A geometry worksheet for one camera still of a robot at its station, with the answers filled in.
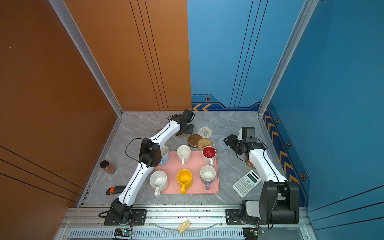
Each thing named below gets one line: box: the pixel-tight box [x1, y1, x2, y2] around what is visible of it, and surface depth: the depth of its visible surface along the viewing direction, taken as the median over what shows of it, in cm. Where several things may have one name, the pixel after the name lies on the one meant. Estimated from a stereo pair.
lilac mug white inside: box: [200, 165, 217, 190], surface depth 82 cm
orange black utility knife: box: [106, 185, 127, 195], surface depth 82 cm
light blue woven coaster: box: [218, 137, 231, 150], surface depth 104 cm
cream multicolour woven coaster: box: [198, 127, 213, 139], surface depth 110 cm
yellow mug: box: [177, 169, 193, 195], surface depth 81 cm
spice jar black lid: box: [99, 160, 117, 175], surface depth 84 cm
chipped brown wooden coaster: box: [187, 134, 203, 148], surface depth 104 cm
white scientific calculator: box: [232, 169, 262, 198], surface depth 84 cm
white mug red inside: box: [202, 146, 217, 167], surface depth 89 cm
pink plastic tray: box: [154, 151, 209, 195], surface depth 86 cm
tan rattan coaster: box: [197, 138, 213, 151], surface depth 102 cm
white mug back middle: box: [176, 145, 191, 166], surface depth 90 cm
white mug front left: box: [149, 170, 169, 197], surface depth 81 cm
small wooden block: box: [178, 219, 191, 234], surface depth 72 cm
